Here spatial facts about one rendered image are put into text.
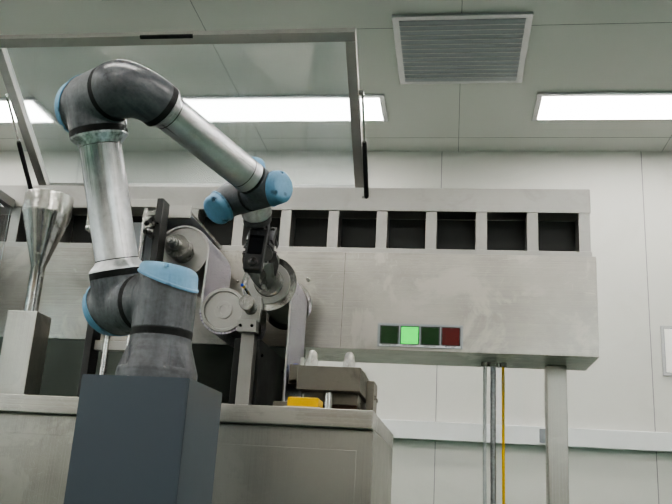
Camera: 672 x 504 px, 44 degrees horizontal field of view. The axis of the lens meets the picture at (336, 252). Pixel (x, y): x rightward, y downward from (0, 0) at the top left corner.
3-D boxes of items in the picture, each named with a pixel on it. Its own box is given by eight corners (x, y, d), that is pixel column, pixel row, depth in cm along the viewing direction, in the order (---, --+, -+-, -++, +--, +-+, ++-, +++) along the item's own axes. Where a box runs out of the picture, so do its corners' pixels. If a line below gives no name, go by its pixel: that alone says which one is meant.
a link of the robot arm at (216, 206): (227, 191, 183) (255, 169, 191) (194, 200, 191) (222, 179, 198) (243, 221, 186) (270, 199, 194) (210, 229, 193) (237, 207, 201)
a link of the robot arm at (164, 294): (156, 322, 149) (165, 250, 153) (112, 328, 157) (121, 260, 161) (207, 334, 157) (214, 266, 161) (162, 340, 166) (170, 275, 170)
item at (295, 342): (283, 379, 212) (288, 309, 217) (299, 391, 234) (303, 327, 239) (285, 379, 211) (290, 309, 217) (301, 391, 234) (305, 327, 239)
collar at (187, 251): (163, 256, 220) (166, 234, 222) (170, 263, 226) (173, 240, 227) (186, 257, 219) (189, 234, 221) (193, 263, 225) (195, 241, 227)
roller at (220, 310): (198, 331, 218) (203, 287, 221) (223, 348, 242) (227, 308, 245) (242, 332, 216) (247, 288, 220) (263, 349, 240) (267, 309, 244)
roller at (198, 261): (155, 276, 225) (161, 227, 229) (183, 297, 249) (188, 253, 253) (205, 277, 223) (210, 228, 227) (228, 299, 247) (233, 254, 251)
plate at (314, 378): (296, 388, 206) (297, 364, 208) (320, 406, 244) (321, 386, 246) (359, 391, 204) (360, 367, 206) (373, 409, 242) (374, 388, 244)
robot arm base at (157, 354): (181, 379, 146) (187, 324, 148) (100, 376, 148) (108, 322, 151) (207, 390, 160) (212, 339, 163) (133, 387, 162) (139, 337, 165)
